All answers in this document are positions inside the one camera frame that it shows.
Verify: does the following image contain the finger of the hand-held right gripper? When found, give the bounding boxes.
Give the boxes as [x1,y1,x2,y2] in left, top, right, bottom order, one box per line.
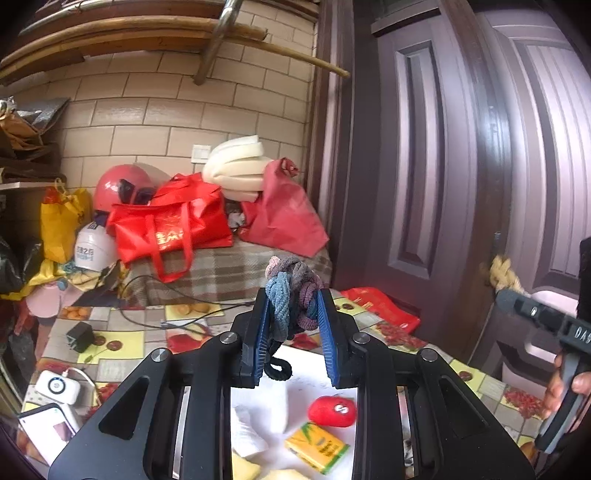
[496,288,578,333]

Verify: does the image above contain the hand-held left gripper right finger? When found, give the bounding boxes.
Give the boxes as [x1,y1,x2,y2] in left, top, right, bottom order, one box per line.
[316,288,536,480]

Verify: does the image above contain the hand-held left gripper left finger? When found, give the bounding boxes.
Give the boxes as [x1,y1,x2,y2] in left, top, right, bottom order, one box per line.
[48,287,278,480]

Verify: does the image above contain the yellow knotted rope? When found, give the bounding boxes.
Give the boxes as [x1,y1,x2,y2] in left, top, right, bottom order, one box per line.
[480,255,527,296]

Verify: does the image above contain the multicolour braided hair ties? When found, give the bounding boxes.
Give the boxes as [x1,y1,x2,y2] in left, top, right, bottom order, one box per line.
[263,255,321,381]

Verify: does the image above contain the person's right hand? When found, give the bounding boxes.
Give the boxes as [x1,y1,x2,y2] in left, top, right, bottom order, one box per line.
[544,353,591,421]

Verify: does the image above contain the red printed bag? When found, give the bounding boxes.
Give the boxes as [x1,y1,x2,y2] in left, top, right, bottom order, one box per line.
[341,286,422,334]

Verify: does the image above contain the plaid blanket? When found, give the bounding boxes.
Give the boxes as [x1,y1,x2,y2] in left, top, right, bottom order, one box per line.
[117,240,333,308]

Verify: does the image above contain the red plush toy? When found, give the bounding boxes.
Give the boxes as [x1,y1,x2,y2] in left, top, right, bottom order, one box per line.
[308,395,358,428]

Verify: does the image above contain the red plastic bag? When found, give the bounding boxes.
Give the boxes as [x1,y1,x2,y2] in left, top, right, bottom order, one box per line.
[238,157,329,258]

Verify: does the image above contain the white crumpled tissue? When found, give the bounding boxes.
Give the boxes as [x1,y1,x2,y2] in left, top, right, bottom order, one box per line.
[232,405,269,457]

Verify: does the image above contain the yellow tissue pack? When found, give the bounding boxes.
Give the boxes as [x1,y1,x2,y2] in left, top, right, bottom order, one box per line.
[284,422,351,475]

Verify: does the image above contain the fruit printed tablecloth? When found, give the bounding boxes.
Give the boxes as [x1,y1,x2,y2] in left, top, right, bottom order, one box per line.
[21,286,550,467]

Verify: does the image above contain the red tote bag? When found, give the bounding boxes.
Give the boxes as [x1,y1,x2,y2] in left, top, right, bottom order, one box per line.
[106,173,234,283]

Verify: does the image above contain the white foam roll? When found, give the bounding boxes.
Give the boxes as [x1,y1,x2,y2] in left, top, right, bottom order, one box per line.
[202,135,275,202]

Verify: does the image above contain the brown panel door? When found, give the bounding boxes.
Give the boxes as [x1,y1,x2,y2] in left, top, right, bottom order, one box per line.
[475,9,591,384]
[332,0,513,319]

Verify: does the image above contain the black power adapter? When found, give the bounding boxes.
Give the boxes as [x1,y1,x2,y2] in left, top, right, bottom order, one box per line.
[66,322,95,354]

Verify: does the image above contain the white helmet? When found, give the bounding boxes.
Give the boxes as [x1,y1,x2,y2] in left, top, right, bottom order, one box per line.
[74,220,120,272]

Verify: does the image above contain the red helmet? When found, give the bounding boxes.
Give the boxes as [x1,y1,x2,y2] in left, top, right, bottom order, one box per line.
[93,165,160,214]

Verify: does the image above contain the white power bank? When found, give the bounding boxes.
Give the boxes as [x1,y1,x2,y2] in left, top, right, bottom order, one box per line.
[34,369,77,402]

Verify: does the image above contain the pink cloth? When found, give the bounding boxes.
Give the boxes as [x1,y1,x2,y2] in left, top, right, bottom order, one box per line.
[25,284,70,319]

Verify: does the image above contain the yellow bag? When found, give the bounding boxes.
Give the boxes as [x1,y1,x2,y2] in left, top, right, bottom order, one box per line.
[41,178,93,264]

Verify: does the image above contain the smartphone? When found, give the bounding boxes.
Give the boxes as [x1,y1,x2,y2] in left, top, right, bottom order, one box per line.
[17,404,81,466]

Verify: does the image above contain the black plastic bag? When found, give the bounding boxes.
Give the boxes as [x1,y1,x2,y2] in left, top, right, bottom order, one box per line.
[0,235,44,296]

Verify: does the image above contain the bamboo pole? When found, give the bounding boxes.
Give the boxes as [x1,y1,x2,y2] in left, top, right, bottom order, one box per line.
[83,32,352,80]

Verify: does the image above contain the metal pipe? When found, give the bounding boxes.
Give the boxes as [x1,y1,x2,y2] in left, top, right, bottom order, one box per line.
[193,0,245,86]

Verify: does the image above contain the crumpled brown bag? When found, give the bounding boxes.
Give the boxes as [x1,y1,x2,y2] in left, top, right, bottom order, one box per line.
[0,97,70,181]

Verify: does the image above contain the wooden plank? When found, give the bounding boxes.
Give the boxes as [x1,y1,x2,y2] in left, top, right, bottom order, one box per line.
[0,0,269,86]

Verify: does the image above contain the black cable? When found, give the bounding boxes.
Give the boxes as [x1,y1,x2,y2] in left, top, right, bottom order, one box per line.
[117,274,257,330]

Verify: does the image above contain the white cable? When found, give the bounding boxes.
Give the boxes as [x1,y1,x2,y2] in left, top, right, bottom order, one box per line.
[65,367,100,416]

